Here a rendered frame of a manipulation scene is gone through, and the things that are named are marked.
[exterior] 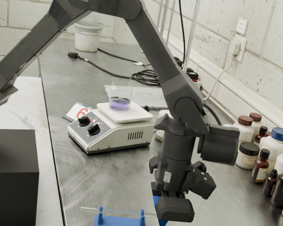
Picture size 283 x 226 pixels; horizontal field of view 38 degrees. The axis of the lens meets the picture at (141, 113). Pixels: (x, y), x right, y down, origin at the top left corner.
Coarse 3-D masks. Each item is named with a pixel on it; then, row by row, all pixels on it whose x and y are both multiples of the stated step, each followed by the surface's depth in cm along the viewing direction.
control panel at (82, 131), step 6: (90, 114) 113; (96, 120) 110; (72, 126) 111; (78, 126) 110; (84, 126) 109; (102, 126) 107; (108, 126) 106; (78, 132) 108; (84, 132) 107; (102, 132) 105; (84, 138) 106; (90, 138) 105; (96, 138) 104
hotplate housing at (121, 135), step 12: (108, 120) 109; (72, 132) 110; (108, 132) 105; (120, 132) 107; (132, 132) 109; (144, 132) 111; (84, 144) 104; (96, 144) 104; (108, 144) 106; (120, 144) 108; (132, 144) 111; (144, 144) 113
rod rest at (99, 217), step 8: (96, 216) 80; (104, 216) 80; (144, 216) 78; (96, 224) 78; (104, 224) 78; (112, 224) 78; (120, 224) 79; (128, 224) 79; (136, 224) 80; (144, 224) 80
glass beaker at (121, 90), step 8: (112, 80) 111; (120, 80) 113; (128, 80) 113; (112, 88) 109; (120, 88) 108; (128, 88) 109; (112, 96) 110; (120, 96) 109; (128, 96) 110; (112, 104) 110; (120, 104) 110; (128, 104) 111
